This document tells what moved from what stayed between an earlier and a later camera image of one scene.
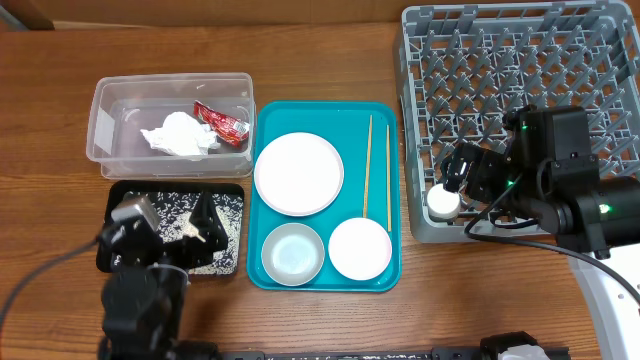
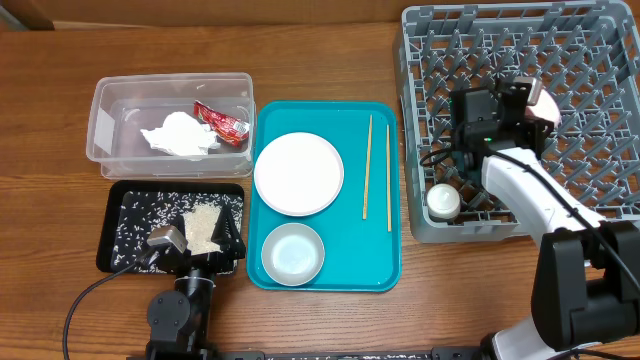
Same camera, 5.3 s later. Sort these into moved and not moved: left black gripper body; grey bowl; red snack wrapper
Moved: left black gripper body
Not moved: red snack wrapper; grey bowl
